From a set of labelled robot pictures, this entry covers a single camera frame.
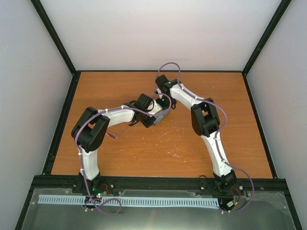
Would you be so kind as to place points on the pink transparent sunglasses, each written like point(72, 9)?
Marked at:
point(116, 136)

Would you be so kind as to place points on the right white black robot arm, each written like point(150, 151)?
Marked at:
point(206, 124)

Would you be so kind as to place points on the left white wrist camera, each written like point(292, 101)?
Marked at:
point(154, 108)

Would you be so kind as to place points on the black aluminium mounting rail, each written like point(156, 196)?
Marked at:
point(204, 186)

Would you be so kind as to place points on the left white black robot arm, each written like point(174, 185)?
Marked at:
point(90, 130)

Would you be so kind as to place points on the light blue slotted cable duct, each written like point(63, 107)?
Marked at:
point(133, 201)

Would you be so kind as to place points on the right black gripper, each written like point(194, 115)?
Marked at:
point(164, 107)

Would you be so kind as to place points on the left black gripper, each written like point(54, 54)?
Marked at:
point(147, 122)

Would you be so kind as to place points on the plaid brown glasses case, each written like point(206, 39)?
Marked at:
point(160, 116)

